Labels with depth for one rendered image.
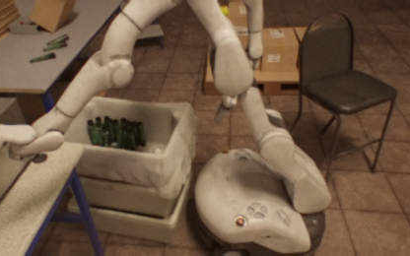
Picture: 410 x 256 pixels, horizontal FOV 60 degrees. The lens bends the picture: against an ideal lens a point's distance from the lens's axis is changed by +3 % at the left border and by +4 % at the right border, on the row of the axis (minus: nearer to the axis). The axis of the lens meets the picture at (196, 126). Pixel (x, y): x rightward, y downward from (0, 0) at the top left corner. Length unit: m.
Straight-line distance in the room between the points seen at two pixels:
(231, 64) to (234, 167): 0.79
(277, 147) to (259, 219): 0.35
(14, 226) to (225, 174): 1.07
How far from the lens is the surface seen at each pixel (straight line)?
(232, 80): 1.32
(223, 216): 1.69
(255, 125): 1.52
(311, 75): 2.23
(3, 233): 1.32
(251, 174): 1.95
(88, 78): 1.01
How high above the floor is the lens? 1.67
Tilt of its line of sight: 37 degrees down
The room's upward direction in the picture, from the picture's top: 3 degrees counter-clockwise
